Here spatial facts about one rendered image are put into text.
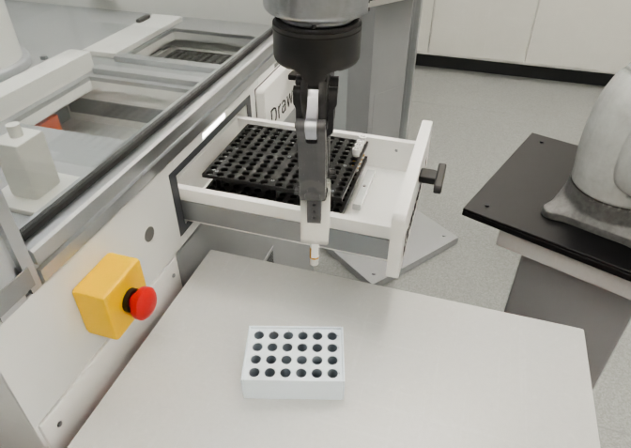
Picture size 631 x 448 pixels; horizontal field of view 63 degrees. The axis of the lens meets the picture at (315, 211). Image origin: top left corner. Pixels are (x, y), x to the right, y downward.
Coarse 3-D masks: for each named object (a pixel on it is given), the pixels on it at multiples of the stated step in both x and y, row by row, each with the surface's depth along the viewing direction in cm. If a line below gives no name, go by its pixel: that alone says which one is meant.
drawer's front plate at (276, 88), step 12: (276, 72) 104; (288, 72) 108; (264, 84) 100; (276, 84) 103; (288, 84) 110; (264, 96) 98; (276, 96) 104; (288, 96) 111; (264, 108) 99; (276, 108) 105; (288, 108) 112; (276, 120) 106
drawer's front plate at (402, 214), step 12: (420, 132) 83; (420, 144) 80; (420, 156) 77; (408, 168) 74; (420, 168) 76; (408, 180) 72; (408, 192) 70; (420, 192) 88; (396, 204) 67; (408, 204) 67; (396, 216) 66; (408, 216) 70; (396, 228) 66; (396, 240) 67; (396, 252) 69; (396, 264) 70; (396, 276) 71
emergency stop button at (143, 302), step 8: (144, 288) 60; (152, 288) 61; (136, 296) 59; (144, 296) 59; (152, 296) 60; (136, 304) 58; (144, 304) 59; (152, 304) 61; (136, 312) 59; (144, 312) 59; (152, 312) 61
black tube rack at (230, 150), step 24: (240, 144) 86; (264, 144) 86; (288, 144) 86; (336, 144) 87; (216, 168) 81; (240, 168) 80; (264, 168) 80; (288, 168) 80; (336, 168) 81; (360, 168) 85; (240, 192) 80; (264, 192) 80; (288, 192) 76
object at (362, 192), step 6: (366, 174) 88; (372, 174) 88; (366, 180) 87; (372, 180) 88; (366, 186) 85; (360, 192) 84; (366, 192) 84; (360, 198) 82; (354, 204) 81; (360, 204) 81
